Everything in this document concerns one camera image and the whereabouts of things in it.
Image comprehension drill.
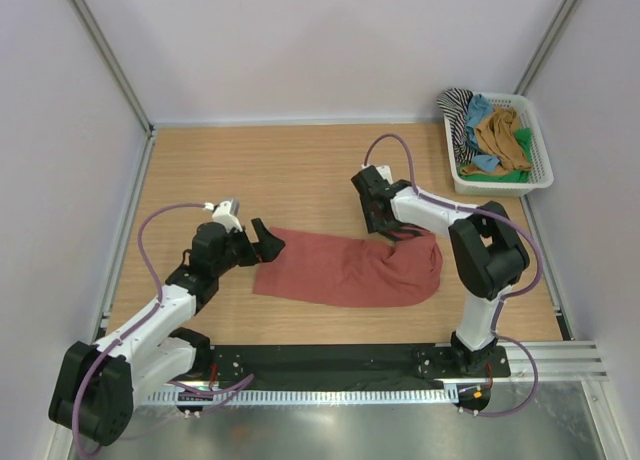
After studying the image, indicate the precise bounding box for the white perforated plastic basket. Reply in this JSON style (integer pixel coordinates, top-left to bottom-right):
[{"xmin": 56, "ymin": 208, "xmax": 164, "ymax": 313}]
[{"xmin": 436, "ymin": 88, "xmax": 554, "ymax": 197}]

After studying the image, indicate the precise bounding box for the striped black white garment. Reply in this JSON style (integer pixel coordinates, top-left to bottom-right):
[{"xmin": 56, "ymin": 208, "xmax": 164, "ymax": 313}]
[{"xmin": 436, "ymin": 88, "xmax": 476, "ymax": 166}]

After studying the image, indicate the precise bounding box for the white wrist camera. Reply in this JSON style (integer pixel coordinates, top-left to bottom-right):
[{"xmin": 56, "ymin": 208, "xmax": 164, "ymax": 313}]
[
  {"xmin": 203, "ymin": 198, "xmax": 244, "ymax": 233},
  {"xmin": 358, "ymin": 164, "xmax": 393, "ymax": 184}
]

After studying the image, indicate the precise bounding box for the tan brown garment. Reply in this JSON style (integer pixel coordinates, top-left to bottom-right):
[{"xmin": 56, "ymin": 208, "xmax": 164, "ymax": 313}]
[{"xmin": 459, "ymin": 107, "xmax": 532, "ymax": 182}]

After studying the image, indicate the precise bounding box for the right aluminium frame post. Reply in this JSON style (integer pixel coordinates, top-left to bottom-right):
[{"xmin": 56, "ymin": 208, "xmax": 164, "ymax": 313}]
[{"xmin": 514, "ymin": 0, "xmax": 583, "ymax": 96}]

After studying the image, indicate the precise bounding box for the aluminium frame post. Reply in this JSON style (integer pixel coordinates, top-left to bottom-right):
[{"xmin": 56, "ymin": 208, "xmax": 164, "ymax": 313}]
[
  {"xmin": 514, "ymin": 0, "xmax": 583, "ymax": 96},
  {"xmin": 58, "ymin": 0, "xmax": 155, "ymax": 134}
]

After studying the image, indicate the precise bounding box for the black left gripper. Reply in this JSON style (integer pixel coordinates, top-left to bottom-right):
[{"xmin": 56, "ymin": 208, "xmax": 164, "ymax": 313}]
[{"xmin": 213, "ymin": 218, "xmax": 284, "ymax": 277}]

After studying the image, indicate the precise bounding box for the red graphic tank top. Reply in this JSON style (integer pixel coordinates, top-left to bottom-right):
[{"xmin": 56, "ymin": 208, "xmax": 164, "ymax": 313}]
[{"xmin": 253, "ymin": 228, "xmax": 443, "ymax": 308}]

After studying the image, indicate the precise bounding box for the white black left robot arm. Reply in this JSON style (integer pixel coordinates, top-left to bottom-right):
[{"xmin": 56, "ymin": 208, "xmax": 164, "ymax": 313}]
[{"xmin": 48, "ymin": 218, "xmax": 285, "ymax": 446}]

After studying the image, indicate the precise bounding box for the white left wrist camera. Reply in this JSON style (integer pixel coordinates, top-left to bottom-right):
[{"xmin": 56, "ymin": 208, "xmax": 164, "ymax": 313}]
[{"xmin": 203, "ymin": 198, "xmax": 244, "ymax": 233}]

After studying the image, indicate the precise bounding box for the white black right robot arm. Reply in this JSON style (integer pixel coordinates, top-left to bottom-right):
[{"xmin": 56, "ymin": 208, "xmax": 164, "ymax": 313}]
[{"xmin": 351, "ymin": 165, "xmax": 530, "ymax": 376}]

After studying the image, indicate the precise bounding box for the aluminium slotted rail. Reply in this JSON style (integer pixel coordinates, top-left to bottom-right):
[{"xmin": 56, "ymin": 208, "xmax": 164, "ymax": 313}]
[{"xmin": 141, "ymin": 385, "xmax": 459, "ymax": 407}]

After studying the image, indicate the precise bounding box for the left aluminium frame post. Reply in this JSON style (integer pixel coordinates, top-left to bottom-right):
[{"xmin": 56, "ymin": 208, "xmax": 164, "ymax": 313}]
[{"xmin": 58, "ymin": 0, "xmax": 155, "ymax": 134}]

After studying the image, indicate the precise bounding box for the light blue garment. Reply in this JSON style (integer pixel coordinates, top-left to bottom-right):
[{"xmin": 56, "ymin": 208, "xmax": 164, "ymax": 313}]
[{"xmin": 463, "ymin": 93, "xmax": 502, "ymax": 172}]

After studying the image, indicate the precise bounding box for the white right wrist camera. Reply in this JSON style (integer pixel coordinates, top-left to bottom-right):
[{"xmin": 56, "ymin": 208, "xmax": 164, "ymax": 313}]
[{"xmin": 358, "ymin": 164, "xmax": 393, "ymax": 184}]

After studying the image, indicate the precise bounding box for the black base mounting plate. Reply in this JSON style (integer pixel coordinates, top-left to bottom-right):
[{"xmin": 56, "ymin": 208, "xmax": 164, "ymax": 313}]
[{"xmin": 213, "ymin": 343, "xmax": 511, "ymax": 381}]

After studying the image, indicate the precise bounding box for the green garment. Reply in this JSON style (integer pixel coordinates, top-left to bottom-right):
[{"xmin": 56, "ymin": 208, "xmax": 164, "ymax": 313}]
[{"xmin": 460, "ymin": 127, "xmax": 534, "ymax": 184}]

